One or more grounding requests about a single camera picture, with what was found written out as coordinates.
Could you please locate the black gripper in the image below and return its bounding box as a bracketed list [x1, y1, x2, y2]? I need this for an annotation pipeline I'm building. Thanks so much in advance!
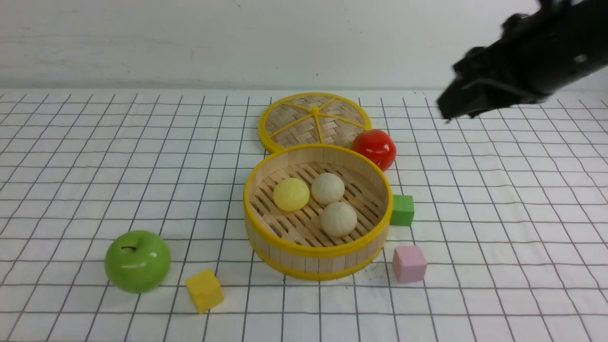
[437, 9, 585, 121]

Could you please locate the cream bun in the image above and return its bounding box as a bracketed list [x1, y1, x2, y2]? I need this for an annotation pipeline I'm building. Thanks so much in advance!
[321, 202, 358, 238]
[311, 172, 345, 204]

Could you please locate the yellow bun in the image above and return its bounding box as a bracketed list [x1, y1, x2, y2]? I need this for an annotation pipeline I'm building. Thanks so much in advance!
[273, 178, 310, 212]

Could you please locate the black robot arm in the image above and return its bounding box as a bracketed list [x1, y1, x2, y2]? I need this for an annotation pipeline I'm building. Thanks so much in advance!
[437, 0, 608, 121]

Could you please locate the bamboo steamer lid yellow rim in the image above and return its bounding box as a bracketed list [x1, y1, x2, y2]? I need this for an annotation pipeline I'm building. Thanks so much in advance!
[257, 93, 372, 154]

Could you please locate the bamboo steamer tray yellow rim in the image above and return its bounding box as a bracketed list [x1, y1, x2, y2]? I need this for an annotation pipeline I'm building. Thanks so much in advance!
[243, 144, 394, 281]

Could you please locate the red tomato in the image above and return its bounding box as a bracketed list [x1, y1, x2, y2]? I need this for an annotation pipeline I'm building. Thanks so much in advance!
[350, 129, 397, 171]

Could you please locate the white grid tablecloth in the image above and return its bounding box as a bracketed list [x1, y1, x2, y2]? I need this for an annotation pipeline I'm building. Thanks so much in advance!
[0, 89, 608, 342]

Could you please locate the green cube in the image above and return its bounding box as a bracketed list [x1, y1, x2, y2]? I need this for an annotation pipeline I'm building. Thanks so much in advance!
[389, 193, 415, 227]

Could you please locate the pink cube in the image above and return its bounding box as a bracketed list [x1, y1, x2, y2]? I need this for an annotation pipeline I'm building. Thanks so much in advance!
[392, 245, 428, 283]

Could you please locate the yellow cube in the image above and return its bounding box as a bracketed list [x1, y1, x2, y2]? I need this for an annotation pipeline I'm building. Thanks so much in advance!
[185, 269, 224, 314]

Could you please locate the green apple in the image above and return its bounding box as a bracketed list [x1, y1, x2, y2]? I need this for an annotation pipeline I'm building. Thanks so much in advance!
[104, 231, 171, 294]

